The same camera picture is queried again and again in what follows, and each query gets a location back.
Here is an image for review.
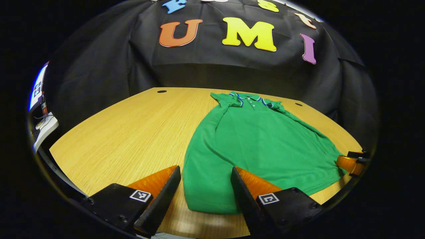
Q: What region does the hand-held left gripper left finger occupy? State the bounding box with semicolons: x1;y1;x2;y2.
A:
85;165;182;238

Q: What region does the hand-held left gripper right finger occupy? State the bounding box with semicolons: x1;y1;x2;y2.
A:
231;166;324;239

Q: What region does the green T-shirt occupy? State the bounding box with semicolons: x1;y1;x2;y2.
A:
183;91;347;214

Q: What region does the white side table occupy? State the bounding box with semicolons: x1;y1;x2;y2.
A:
32;113;59;154

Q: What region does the black backdrop cloth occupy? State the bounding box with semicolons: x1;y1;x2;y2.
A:
43;0;379;146

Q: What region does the computer monitor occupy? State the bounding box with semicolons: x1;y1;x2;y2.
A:
28;62;49;112

